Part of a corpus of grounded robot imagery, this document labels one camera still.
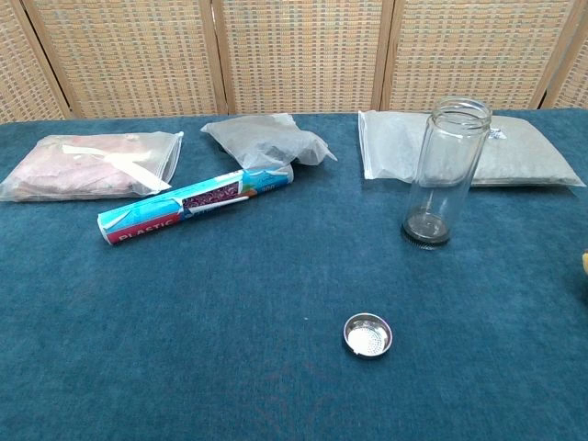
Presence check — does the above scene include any metal strainer lid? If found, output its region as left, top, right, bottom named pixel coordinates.
left=343, top=312, right=395, bottom=357

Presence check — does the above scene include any blue plastic wrap box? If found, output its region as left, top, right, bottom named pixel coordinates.
left=96, top=165, right=296, bottom=247

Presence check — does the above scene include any large grey cloth frosted bag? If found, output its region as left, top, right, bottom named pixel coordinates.
left=357, top=108, right=587, bottom=189

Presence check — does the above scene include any woven wooden folding screen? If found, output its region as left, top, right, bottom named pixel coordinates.
left=0, top=0, right=588, bottom=124

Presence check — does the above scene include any dark cloth in frosted bag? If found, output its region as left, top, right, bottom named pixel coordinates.
left=200, top=112, right=339, bottom=172

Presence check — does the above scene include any clear glass jar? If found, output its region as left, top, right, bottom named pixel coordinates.
left=400, top=96, right=493, bottom=252

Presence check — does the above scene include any pink cloth in frosted bag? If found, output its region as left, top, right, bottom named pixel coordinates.
left=0, top=130, right=186, bottom=204

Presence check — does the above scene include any blue tablecloth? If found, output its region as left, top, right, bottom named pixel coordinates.
left=0, top=108, right=588, bottom=441

